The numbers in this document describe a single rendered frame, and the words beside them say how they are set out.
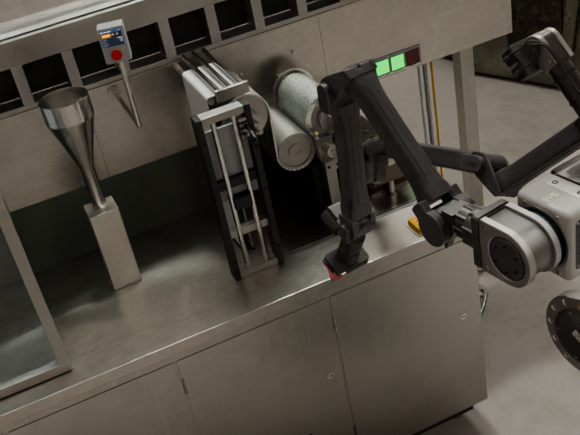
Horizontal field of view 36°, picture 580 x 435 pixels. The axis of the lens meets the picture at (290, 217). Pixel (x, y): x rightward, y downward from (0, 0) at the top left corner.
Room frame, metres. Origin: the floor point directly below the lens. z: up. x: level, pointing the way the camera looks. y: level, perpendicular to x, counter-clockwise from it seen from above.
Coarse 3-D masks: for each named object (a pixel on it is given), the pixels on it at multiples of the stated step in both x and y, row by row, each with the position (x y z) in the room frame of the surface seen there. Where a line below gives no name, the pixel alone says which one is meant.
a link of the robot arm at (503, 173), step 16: (576, 128) 1.78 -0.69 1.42; (544, 144) 1.83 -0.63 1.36; (560, 144) 1.79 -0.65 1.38; (576, 144) 1.76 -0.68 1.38; (496, 160) 1.94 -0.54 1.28; (528, 160) 1.84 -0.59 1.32; (544, 160) 1.81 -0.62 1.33; (560, 160) 1.80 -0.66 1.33; (480, 176) 1.92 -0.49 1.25; (496, 176) 1.89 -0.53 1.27; (512, 176) 1.86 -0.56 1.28; (528, 176) 1.83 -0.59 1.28; (496, 192) 1.86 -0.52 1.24; (512, 192) 1.87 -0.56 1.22
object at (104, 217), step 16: (48, 128) 2.29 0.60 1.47; (80, 128) 2.27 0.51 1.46; (64, 144) 2.29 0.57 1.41; (80, 144) 2.28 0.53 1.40; (80, 160) 2.30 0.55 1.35; (96, 176) 2.32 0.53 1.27; (96, 192) 2.31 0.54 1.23; (96, 208) 2.31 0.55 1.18; (112, 208) 2.30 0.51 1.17; (96, 224) 2.28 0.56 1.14; (112, 224) 2.29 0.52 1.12; (96, 240) 2.31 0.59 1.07; (112, 240) 2.29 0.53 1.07; (128, 240) 2.30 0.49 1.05; (112, 256) 2.28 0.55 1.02; (128, 256) 2.29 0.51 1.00; (112, 272) 2.28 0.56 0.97; (128, 272) 2.29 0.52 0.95
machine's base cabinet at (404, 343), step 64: (448, 256) 2.25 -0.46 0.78; (320, 320) 2.12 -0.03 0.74; (384, 320) 2.18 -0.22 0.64; (448, 320) 2.25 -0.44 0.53; (128, 384) 1.94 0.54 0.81; (192, 384) 1.99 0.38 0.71; (256, 384) 2.05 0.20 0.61; (320, 384) 2.11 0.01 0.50; (384, 384) 2.17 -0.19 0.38; (448, 384) 2.24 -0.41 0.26
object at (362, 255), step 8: (328, 256) 1.88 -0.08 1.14; (336, 256) 1.88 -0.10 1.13; (344, 256) 1.84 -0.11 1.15; (352, 256) 1.84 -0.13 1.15; (360, 256) 1.88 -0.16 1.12; (368, 256) 1.88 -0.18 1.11; (336, 264) 1.86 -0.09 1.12; (344, 264) 1.86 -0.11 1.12; (352, 264) 1.86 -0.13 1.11; (336, 272) 1.84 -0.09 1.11
